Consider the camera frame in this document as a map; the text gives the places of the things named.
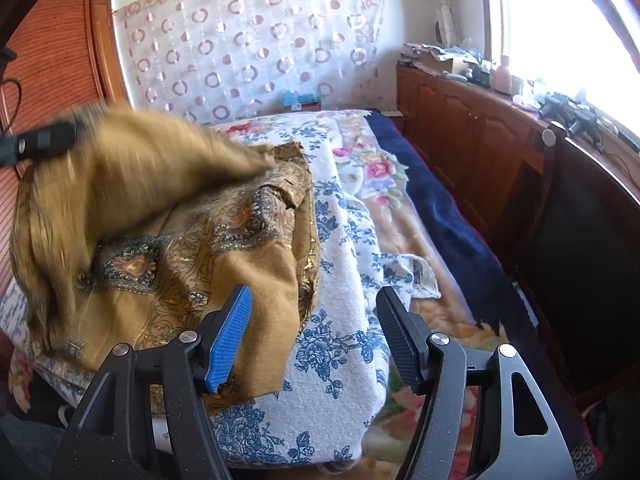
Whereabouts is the golden brown patterned shirt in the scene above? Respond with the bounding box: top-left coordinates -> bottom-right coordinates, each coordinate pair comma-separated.
11,103 -> 319,411

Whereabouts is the red-brown wooden wardrobe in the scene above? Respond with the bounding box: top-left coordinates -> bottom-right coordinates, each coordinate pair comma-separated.
0,0 -> 132,291

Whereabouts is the navy blue bed blanket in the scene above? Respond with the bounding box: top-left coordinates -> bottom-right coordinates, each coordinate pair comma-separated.
367,112 -> 602,479

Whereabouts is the circle patterned sheer curtain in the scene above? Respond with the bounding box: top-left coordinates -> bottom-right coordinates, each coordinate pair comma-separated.
114,0 -> 384,125

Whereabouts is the blue tissue box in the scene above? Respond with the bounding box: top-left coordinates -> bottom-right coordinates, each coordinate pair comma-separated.
279,90 -> 321,113

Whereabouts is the brown wooden sideboard cabinet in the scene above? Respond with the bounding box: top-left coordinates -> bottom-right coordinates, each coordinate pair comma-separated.
395,62 -> 640,241

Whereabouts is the black tripod gadget on sill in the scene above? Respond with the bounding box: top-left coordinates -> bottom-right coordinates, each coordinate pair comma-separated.
538,92 -> 603,148

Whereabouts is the white plastic jug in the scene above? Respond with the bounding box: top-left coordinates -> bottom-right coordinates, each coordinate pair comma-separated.
490,54 -> 512,96

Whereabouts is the cardboard box with clutter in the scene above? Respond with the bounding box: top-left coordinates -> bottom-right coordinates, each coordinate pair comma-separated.
401,44 -> 478,76

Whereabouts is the tied beige window curtain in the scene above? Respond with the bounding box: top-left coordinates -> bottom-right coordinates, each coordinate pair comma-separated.
422,0 -> 461,49

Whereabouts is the window with wooden frame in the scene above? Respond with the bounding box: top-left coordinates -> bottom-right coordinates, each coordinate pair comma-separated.
489,0 -> 639,136

